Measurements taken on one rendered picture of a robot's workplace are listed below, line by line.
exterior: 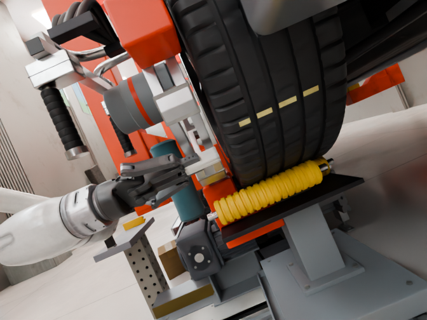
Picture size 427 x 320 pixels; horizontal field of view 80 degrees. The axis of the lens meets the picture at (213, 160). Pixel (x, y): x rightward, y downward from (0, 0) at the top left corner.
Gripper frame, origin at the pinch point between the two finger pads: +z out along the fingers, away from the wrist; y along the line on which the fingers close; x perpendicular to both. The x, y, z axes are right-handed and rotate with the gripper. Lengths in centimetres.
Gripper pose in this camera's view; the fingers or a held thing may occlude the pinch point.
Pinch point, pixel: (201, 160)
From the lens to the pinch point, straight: 48.3
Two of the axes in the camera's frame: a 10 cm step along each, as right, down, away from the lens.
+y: -2.9, -6.3, -7.2
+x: -2.9, -6.6, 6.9
